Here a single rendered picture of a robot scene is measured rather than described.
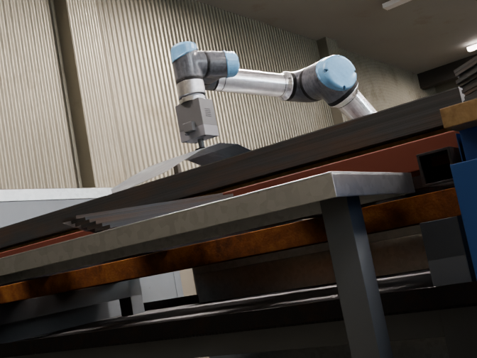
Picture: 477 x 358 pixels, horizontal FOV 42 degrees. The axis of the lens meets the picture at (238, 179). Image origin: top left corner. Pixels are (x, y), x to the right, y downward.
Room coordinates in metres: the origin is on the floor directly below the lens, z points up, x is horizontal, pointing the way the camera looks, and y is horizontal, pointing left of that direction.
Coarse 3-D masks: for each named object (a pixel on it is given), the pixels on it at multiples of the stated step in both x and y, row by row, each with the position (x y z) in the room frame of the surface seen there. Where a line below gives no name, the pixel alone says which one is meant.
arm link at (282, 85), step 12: (240, 72) 1.87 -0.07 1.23; (252, 72) 1.90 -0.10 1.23; (264, 72) 1.93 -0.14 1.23; (288, 72) 1.97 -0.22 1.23; (300, 72) 1.97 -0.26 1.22; (204, 84) 1.79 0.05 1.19; (216, 84) 1.84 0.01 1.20; (228, 84) 1.86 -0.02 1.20; (240, 84) 1.88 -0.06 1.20; (252, 84) 1.90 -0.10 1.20; (264, 84) 1.92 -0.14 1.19; (276, 84) 1.94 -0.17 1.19; (288, 84) 1.96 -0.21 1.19; (276, 96) 1.98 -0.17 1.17; (288, 96) 1.98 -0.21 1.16; (300, 96) 1.99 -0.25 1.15
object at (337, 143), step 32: (448, 96) 0.94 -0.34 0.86; (352, 128) 1.03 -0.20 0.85; (384, 128) 1.00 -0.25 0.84; (416, 128) 0.97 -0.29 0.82; (224, 160) 1.19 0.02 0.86; (256, 160) 1.15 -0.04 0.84; (288, 160) 1.11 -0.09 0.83; (320, 160) 1.09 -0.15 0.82; (128, 192) 1.34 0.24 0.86; (160, 192) 1.28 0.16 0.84; (192, 192) 1.24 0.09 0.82; (32, 224) 1.53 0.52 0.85; (64, 224) 1.46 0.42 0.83
